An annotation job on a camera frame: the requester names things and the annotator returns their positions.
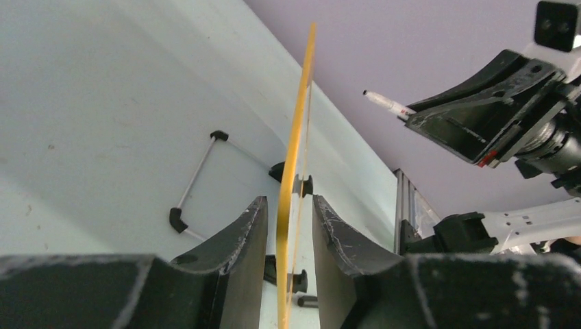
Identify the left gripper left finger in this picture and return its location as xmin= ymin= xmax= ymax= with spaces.
xmin=1 ymin=196 xmax=269 ymax=328

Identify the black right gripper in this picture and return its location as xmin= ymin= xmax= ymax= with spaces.
xmin=405 ymin=49 xmax=572 ymax=167

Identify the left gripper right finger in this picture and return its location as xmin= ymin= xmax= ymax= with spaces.
xmin=312 ymin=195 xmax=580 ymax=328

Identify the black marker cap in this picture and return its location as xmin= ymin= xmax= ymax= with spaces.
xmin=297 ymin=295 xmax=319 ymax=308

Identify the black whiteboard marker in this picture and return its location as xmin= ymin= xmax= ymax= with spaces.
xmin=362 ymin=90 xmax=416 ymax=121

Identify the yellow framed whiteboard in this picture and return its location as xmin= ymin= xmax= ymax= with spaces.
xmin=275 ymin=23 xmax=317 ymax=328

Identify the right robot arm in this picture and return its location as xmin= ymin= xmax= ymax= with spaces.
xmin=406 ymin=45 xmax=580 ymax=253

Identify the black left whiteboard foot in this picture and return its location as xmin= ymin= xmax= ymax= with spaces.
xmin=263 ymin=254 xmax=308 ymax=293

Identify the black whiteboard foot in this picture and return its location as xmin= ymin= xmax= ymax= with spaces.
xmin=268 ymin=161 xmax=314 ymax=198
xmin=263 ymin=254 xmax=308 ymax=293

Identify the black right whiteboard foot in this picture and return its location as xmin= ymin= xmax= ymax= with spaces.
xmin=268 ymin=161 xmax=314 ymax=198

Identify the white wire board stand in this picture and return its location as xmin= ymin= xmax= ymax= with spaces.
xmin=169 ymin=130 xmax=277 ymax=241

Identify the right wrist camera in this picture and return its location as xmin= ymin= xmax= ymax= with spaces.
xmin=523 ymin=1 xmax=580 ymax=83

